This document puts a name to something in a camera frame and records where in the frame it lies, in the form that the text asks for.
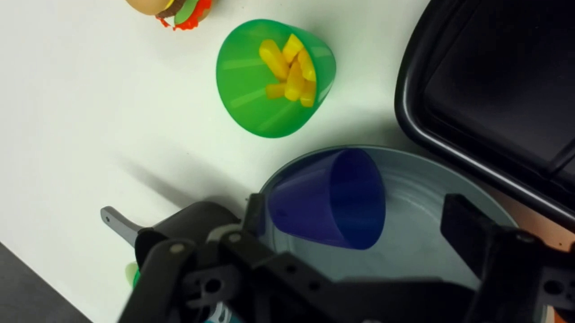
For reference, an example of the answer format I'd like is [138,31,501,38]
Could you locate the blue plastic cup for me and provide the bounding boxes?
[265,147,387,251]

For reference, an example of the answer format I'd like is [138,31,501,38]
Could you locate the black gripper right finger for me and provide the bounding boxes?
[439,194,522,289]

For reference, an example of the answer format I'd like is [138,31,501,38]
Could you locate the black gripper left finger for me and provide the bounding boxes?
[238,192,283,271]

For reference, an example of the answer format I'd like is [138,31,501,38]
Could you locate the black ridged baking tray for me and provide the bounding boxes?
[393,0,575,232]

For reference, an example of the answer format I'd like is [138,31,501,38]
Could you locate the green translucent plastic cup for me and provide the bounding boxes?
[213,18,337,140]

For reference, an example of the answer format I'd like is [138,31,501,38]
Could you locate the yellow toy fries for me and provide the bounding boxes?
[256,32,317,109]

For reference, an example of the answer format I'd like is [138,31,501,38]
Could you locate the toy burger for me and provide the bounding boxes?
[123,0,215,32]

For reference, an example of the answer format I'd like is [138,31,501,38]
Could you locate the grey oval plate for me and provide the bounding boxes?
[256,144,519,293]

